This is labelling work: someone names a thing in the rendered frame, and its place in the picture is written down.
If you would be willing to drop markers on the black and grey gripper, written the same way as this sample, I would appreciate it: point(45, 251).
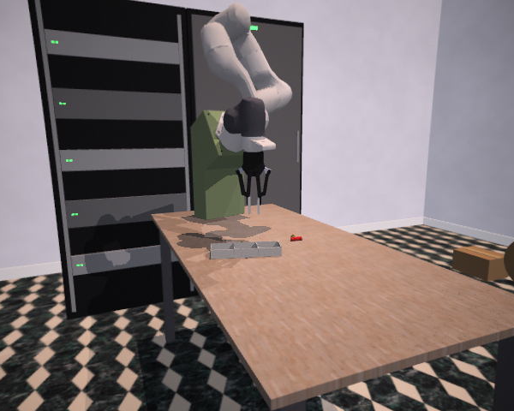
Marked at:
point(253, 170)

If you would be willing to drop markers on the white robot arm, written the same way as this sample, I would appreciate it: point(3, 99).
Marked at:
point(237, 66)

